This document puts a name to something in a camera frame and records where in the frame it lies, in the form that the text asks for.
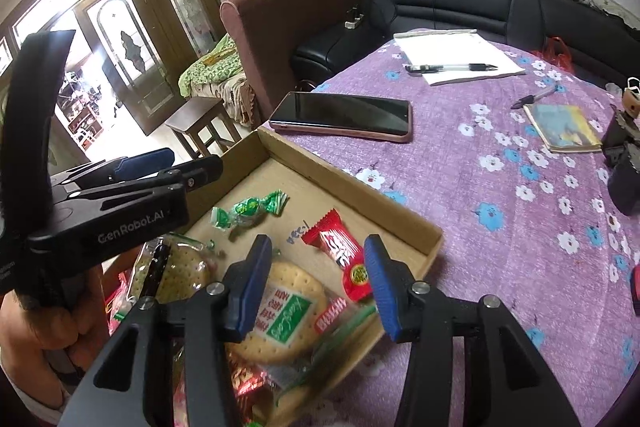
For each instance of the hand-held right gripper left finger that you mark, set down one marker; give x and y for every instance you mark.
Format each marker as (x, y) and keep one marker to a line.
(252, 287)

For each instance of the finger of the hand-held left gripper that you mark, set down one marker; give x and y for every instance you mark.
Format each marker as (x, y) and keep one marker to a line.
(140, 163)
(200, 172)

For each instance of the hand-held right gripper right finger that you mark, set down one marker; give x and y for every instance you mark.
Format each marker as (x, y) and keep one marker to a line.
(387, 292)

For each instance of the round crackers pack green label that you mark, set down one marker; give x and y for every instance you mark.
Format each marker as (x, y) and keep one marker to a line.
(295, 307)

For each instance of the red snack packet gold logo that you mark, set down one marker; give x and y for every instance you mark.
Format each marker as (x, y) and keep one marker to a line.
(345, 257)

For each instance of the green candy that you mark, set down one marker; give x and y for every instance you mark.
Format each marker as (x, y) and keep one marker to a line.
(247, 209)

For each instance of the round crackers pack black label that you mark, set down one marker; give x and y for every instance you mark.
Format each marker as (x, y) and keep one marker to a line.
(185, 269)

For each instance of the red snack bar orange label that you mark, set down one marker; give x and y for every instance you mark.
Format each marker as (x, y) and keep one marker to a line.
(247, 374)

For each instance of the shallow cardboard box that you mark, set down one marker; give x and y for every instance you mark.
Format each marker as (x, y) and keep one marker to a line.
(310, 177)

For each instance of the person's left forearm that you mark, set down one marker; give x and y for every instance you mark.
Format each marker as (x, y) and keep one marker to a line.
(30, 387)

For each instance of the person's left hand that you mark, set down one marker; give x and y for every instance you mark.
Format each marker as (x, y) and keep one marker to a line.
(50, 332)

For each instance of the wooden stool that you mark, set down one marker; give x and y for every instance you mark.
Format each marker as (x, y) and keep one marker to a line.
(200, 117)

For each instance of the beige fringed throw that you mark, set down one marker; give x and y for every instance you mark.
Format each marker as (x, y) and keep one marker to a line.
(240, 102)

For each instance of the green patterned blanket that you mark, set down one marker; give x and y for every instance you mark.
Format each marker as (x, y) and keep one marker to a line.
(210, 67)

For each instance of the wooden glass door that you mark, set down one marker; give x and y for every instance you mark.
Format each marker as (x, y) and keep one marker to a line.
(125, 32)

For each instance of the black smartphone pink case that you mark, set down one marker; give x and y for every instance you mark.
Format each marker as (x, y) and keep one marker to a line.
(340, 117)

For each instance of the brown armchair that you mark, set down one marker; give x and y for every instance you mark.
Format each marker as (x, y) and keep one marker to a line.
(280, 37)

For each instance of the black white gel pen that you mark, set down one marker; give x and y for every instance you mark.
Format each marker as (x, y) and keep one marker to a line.
(450, 68)

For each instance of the small worn booklet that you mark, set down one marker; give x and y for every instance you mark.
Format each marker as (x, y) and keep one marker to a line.
(562, 127)

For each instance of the dark ballpoint pen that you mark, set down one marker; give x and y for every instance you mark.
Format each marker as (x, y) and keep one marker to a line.
(535, 97)

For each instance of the white notepad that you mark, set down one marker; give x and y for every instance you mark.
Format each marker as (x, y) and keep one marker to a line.
(460, 52)

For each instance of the black jar wooden knob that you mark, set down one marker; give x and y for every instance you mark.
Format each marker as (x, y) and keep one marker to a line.
(622, 132)

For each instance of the red plastic bag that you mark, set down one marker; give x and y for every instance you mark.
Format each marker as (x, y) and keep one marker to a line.
(555, 52)

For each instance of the black leather sofa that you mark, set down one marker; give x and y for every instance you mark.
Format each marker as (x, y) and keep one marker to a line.
(475, 7)

